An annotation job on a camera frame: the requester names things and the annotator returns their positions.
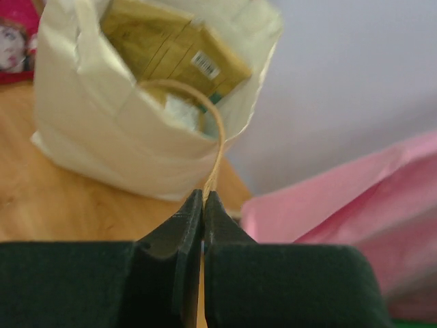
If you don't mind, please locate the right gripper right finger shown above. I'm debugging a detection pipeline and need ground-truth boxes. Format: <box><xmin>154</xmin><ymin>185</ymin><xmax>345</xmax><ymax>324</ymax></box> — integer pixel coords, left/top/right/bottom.
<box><xmin>204</xmin><ymin>192</ymin><xmax>393</xmax><ymax>327</ymax></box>

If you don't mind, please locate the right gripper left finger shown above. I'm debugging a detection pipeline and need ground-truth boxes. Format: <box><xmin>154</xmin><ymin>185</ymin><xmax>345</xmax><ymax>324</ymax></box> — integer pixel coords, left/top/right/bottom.
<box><xmin>1</xmin><ymin>190</ymin><xmax>203</xmax><ymax>327</ymax></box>

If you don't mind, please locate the brown paper bag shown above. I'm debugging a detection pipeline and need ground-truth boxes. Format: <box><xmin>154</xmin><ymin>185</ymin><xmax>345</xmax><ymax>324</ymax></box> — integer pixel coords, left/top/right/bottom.
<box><xmin>32</xmin><ymin>1</ymin><xmax>283</xmax><ymax>200</ymax></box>

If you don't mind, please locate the tan salt vinegar chips bag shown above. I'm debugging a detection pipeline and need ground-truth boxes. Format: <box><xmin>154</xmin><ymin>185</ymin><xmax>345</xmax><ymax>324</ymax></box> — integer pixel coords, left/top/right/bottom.
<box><xmin>100</xmin><ymin>1</ymin><xmax>252</xmax><ymax>103</ymax></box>

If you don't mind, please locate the magenta crisps bag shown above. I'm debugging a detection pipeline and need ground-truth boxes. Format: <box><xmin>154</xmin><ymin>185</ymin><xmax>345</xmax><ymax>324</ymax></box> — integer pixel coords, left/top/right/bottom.
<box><xmin>1</xmin><ymin>0</ymin><xmax>46</xmax><ymax>85</ymax></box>

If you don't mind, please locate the pink t-shirt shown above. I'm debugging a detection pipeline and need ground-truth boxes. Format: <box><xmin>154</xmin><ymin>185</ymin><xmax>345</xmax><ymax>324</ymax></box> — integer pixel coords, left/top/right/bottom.
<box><xmin>240</xmin><ymin>132</ymin><xmax>436</xmax><ymax>323</ymax></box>

